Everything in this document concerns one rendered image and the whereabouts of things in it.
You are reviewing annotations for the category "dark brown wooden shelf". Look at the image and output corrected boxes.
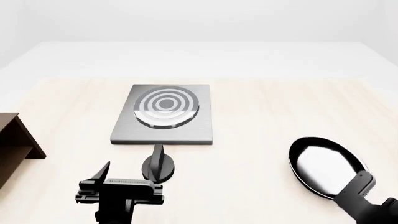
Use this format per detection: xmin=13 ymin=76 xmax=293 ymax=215
xmin=0 ymin=112 xmax=47 ymax=190

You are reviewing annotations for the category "round ringed burner plate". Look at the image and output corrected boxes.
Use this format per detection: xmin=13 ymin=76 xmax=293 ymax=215
xmin=133 ymin=85 xmax=200 ymax=129

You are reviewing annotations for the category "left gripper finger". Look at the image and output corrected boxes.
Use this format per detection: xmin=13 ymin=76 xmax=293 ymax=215
xmin=78 ymin=161 xmax=111 ymax=190
xmin=143 ymin=161 xmax=163 ymax=187

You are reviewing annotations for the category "black frying pan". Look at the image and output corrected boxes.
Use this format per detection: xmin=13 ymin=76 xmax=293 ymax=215
xmin=288 ymin=136 xmax=371 ymax=207

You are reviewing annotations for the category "grey metal stove base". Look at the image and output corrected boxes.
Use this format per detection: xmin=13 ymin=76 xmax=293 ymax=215
xmin=110 ymin=84 xmax=215 ymax=146

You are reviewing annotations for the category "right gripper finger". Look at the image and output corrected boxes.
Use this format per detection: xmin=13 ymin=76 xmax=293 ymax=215
xmin=342 ymin=170 xmax=376 ymax=199

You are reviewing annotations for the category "black stove knob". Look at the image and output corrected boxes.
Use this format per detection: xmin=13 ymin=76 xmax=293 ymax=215
xmin=141 ymin=143 xmax=176 ymax=184

